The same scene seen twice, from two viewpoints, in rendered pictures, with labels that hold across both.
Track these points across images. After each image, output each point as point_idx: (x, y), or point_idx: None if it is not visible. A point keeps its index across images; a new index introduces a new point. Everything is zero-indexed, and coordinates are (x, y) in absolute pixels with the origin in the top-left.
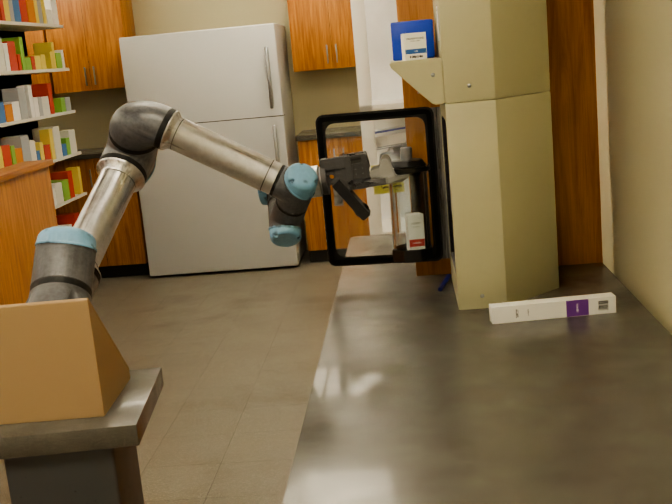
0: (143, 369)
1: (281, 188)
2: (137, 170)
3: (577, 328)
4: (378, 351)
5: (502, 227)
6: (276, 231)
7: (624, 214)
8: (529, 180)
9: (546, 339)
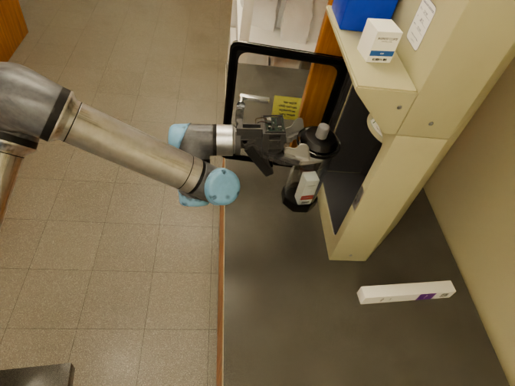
0: (52, 367)
1: (199, 194)
2: (22, 148)
3: (428, 332)
4: (274, 358)
5: (390, 224)
6: (186, 203)
7: (462, 174)
8: (424, 180)
9: (408, 355)
